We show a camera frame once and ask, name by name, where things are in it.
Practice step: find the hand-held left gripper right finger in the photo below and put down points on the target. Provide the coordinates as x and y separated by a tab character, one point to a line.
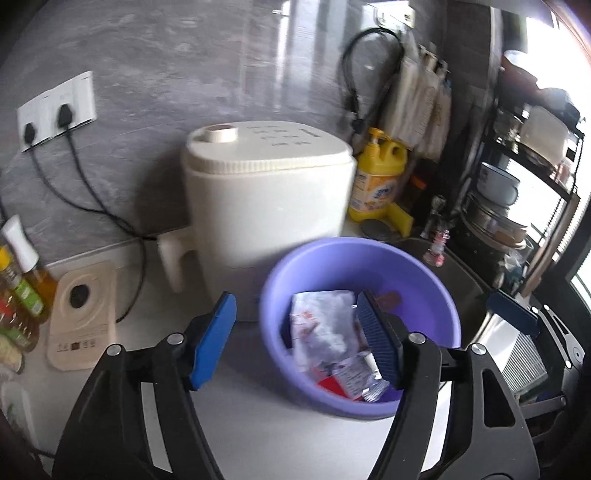
381	346

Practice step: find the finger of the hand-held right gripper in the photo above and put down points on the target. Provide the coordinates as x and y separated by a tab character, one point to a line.
512	310
545	407

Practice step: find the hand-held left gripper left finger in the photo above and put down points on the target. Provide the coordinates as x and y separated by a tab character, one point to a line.
212	341

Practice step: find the silver wrapper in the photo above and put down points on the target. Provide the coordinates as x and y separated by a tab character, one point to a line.
360	376

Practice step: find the white printed paper bag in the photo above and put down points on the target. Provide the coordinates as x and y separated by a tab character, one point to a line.
323	327

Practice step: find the small red packet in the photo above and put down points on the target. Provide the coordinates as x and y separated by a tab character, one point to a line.
330	385

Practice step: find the purple plastic bucket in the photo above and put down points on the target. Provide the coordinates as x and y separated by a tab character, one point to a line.
323	263

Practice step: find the stainless steel sink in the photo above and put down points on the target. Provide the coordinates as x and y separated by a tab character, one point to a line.
466	295

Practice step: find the stainless steel pot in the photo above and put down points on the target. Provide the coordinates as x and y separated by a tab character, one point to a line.
489	221

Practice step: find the chrome faucet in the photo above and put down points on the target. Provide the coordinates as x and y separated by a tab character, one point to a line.
438	230

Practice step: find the round metal strainer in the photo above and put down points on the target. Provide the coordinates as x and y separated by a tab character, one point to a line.
376	229

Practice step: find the cream induction cooker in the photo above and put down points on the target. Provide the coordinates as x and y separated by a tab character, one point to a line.
92	332

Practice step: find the white enamel bowl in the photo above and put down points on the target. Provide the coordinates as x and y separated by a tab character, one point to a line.
498	184

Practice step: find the yellow sponge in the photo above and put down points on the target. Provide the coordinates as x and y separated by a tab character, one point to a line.
401	219

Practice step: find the black tiered kitchen shelf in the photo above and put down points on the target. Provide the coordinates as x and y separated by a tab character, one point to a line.
558	180

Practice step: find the cream air fryer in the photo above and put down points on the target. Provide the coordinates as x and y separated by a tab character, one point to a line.
258	207

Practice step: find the yellow detergent bottle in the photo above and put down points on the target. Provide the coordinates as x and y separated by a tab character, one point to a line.
376	184

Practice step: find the white pot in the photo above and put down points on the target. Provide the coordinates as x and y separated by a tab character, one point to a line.
545	134

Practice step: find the yellow cap green label bottle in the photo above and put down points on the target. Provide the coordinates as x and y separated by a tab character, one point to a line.
27	295

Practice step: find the red cap oil bottle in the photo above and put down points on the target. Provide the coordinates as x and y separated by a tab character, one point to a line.
14	323

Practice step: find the white top oil sprayer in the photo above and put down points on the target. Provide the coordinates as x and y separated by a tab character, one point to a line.
18	240

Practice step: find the hanging beige cloth bags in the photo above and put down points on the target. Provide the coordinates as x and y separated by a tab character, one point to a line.
415	106

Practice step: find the white wall hook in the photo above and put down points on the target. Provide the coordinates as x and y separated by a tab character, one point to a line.
395	16

